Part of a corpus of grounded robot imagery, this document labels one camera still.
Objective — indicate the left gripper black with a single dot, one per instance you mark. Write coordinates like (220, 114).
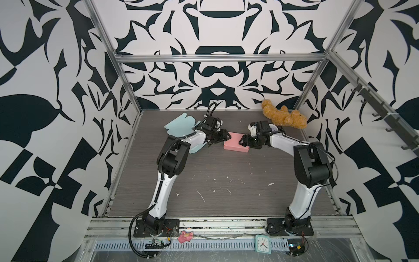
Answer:
(223, 136)

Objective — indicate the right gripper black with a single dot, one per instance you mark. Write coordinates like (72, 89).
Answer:
(245, 141)

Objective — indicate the pink paper box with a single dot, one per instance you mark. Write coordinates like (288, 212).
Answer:
(233, 143)

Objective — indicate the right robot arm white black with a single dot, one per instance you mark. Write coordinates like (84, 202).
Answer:
(312, 170)

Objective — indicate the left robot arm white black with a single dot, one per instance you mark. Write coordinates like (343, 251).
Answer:
(185, 136)

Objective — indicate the light blue flat paper box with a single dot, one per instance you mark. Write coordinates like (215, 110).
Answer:
(184, 125)

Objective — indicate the brown teddy bear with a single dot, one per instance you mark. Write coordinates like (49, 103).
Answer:
(282, 116)

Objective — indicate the teal square clock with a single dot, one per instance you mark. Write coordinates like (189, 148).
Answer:
(262, 244)

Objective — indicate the pink small toy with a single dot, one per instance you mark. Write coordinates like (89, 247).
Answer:
(185, 237)

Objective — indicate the small circuit board right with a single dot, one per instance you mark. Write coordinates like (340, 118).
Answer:
(297, 247)

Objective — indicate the small circuit board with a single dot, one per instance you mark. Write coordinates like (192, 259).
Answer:
(157, 244)
(297, 247)

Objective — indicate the small circuit board left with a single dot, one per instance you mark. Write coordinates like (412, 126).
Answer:
(157, 244)

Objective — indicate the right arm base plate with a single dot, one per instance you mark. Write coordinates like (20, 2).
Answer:
(289, 226)

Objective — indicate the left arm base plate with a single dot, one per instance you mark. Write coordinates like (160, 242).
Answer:
(170, 227)

